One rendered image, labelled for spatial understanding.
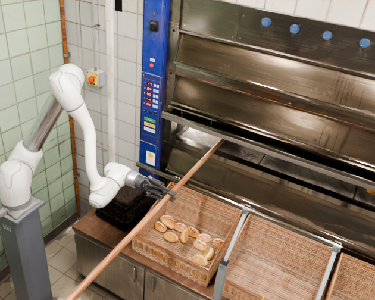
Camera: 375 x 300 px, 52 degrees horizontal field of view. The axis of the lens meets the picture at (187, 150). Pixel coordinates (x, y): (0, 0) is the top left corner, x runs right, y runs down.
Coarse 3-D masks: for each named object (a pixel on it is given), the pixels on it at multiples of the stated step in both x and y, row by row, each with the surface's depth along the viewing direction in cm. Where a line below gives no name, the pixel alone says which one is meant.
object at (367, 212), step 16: (176, 144) 257; (192, 144) 253; (224, 160) 244; (240, 160) 242; (272, 176) 231; (288, 176) 231; (304, 192) 225; (320, 192) 220; (352, 208) 214; (368, 208) 212
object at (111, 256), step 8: (216, 144) 249; (208, 152) 240; (200, 160) 232; (192, 168) 224; (184, 176) 217; (168, 200) 200; (160, 208) 194; (152, 216) 188; (144, 224) 182; (136, 232) 177; (128, 240) 172; (120, 248) 168; (112, 256) 164; (104, 264) 159; (96, 272) 156; (88, 280) 152; (80, 288) 148; (72, 296) 145
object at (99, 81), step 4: (92, 68) 262; (88, 72) 258; (92, 72) 257; (96, 72) 257; (100, 72) 258; (104, 72) 261; (88, 76) 260; (92, 76) 258; (96, 76) 256; (100, 76) 258; (104, 76) 262; (96, 80) 258; (100, 80) 259; (104, 80) 263; (92, 84) 261; (96, 84) 259; (100, 84) 261; (104, 84) 265
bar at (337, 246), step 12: (144, 168) 228; (204, 192) 213; (240, 204) 206; (264, 216) 200; (240, 228) 203; (288, 228) 196; (300, 228) 194; (324, 240) 188; (228, 252) 201; (336, 252) 187; (228, 264) 200; (324, 276) 185; (216, 288) 209
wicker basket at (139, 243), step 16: (192, 192) 264; (192, 208) 267; (208, 208) 261; (224, 208) 256; (192, 224) 270; (208, 224) 264; (224, 224) 258; (144, 240) 239; (192, 240) 260; (224, 240) 235; (176, 256) 230; (192, 256) 248; (224, 256) 248; (176, 272) 237; (208, 272) 222
